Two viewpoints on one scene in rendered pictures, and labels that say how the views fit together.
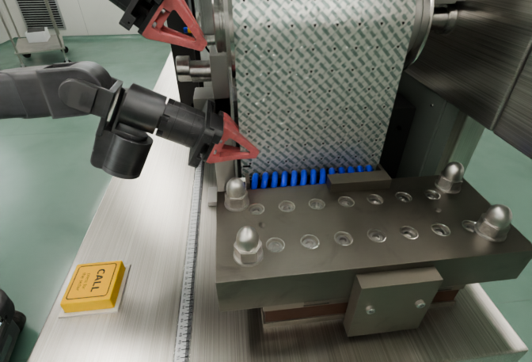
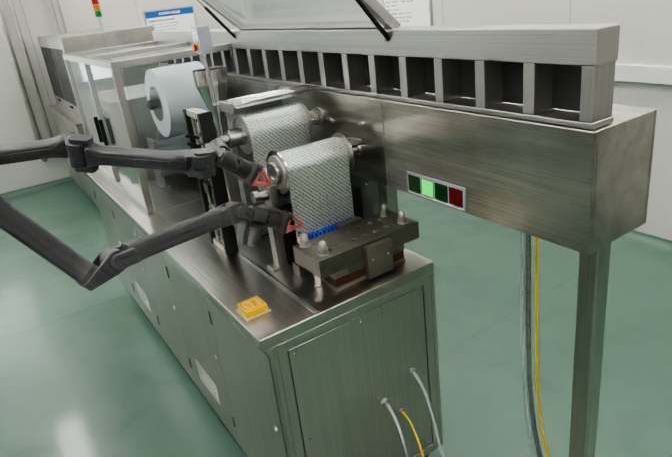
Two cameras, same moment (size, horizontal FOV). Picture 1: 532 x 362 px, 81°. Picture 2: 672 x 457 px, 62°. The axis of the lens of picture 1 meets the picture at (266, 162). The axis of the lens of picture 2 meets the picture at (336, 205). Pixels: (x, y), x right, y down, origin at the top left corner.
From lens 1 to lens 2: 1.42 m
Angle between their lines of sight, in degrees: 26
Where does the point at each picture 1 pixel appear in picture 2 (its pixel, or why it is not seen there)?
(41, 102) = (229, 219)
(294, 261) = (340, 249)
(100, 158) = (246, 240)
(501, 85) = (384, 169)
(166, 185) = (239, 274)
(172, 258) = (276, 292)
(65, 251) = not seen: outside the picture
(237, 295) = (326, 267)
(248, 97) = (295, 199)
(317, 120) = (324, 202)
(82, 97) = (245, 212)
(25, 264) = not seen: outside the picture
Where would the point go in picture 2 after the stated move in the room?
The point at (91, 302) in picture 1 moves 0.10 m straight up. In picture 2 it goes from (259, 307) to (254, 278)
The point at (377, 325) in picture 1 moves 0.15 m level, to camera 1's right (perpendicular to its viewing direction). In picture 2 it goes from (378, 269) to (416, 256)
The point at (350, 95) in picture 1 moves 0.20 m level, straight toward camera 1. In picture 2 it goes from (333, 188) to (346, 208)
